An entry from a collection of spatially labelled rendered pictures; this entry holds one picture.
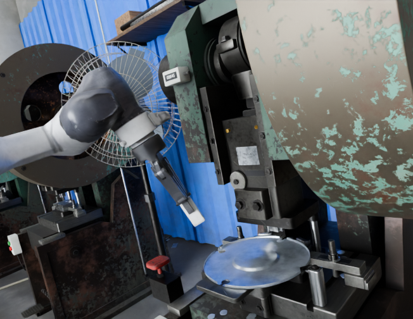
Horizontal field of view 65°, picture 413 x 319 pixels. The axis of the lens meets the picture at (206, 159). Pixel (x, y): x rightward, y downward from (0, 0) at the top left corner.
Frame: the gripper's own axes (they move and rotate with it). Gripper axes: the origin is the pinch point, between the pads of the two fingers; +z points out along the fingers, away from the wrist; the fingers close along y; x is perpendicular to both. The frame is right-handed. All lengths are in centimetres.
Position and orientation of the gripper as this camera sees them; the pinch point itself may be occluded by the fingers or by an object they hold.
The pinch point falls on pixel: (192, 211)
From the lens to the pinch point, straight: 79.6
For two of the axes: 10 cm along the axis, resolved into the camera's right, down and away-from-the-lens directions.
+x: 8.4, -5.4, -0.5
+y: 0.5, 1.7, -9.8
